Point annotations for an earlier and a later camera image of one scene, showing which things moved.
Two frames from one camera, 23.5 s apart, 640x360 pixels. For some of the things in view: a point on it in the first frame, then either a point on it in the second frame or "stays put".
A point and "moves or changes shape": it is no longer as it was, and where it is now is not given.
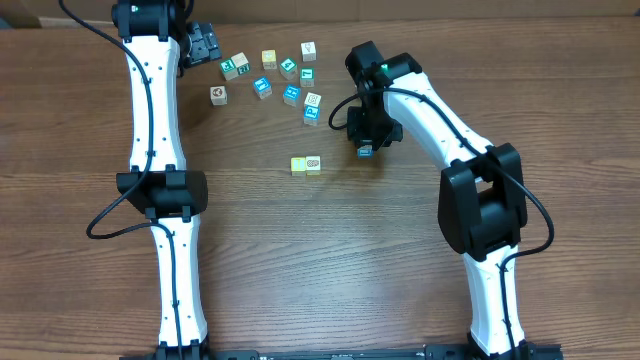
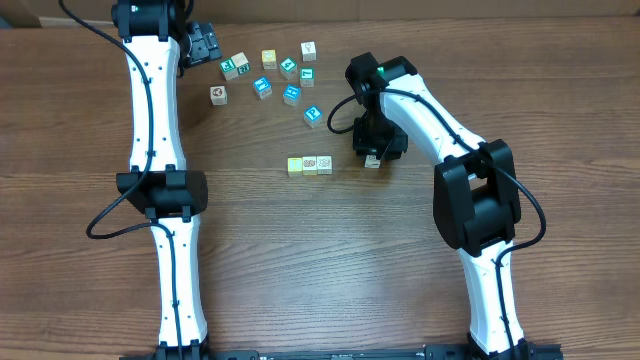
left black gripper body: [203, 45] stays put
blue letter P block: [311, 115] stays put
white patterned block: [312, 99] -> [372, 162]
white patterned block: [365, 152] moves or changes shape
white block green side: [241, 63] stays put
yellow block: [298, 166] stays put
